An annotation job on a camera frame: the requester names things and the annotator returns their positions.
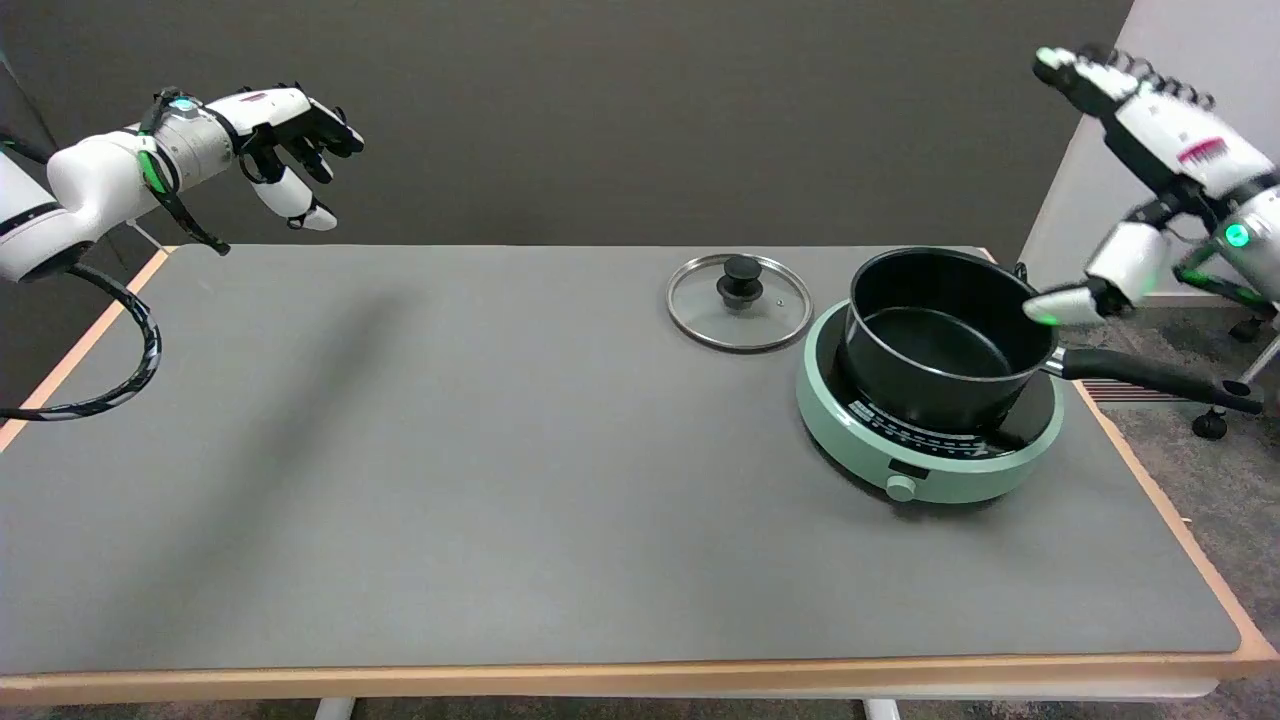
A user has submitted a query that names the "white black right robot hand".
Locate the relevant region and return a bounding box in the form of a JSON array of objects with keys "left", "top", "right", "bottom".
[{"left": 1022, "top": 45, "right": 1280, "bottom": 328}]

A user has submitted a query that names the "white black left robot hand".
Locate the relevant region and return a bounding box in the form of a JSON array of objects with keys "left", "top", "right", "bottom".
[{"left": 205, "top": 83, "right": 365, "bottom": 233}]

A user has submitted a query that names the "glass pot lid black knob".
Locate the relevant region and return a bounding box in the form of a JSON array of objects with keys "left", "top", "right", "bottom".
[{"left": 666, "top": 254, "right": 814, "bottom": 353}]

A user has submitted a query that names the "white partition panel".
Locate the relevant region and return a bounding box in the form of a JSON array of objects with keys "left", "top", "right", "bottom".
[{"left": 1018, "top": 0, "right": 1280, "bottom": 306}]

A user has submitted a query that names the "black office chair base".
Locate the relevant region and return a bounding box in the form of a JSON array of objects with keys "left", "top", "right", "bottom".
[{"left": 1192, "top": 312, "right": 1280, "bottom": 441}]

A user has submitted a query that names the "grey table mat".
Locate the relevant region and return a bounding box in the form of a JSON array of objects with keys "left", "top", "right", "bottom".
[{"left": 0, "top": 245, "right": 1244, "bottom": 676}]

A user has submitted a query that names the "round green induction cooker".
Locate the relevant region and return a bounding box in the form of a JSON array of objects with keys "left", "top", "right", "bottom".
[{"left": 796, "top": 300, "right": 1066, "bottom": 504}]

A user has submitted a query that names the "black green wrist cable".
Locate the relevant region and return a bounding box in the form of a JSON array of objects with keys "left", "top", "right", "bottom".
[
  {"left": 137, "top": 88, "right": 231, "bottom": 257},
  {"left": 1176, "top": 262, "right": 1280, "bottom": 321}
]

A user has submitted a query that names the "thick black braided cable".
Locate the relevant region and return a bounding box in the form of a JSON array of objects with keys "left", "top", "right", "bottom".
[{"left": 0, "top": 262, "right": 163, "bottom": 422}]

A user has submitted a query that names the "black saucepan with long handle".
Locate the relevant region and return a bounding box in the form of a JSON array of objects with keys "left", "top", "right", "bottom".
[{"left": 845, "top": 248, "right": 1264, "bottom": 434}]

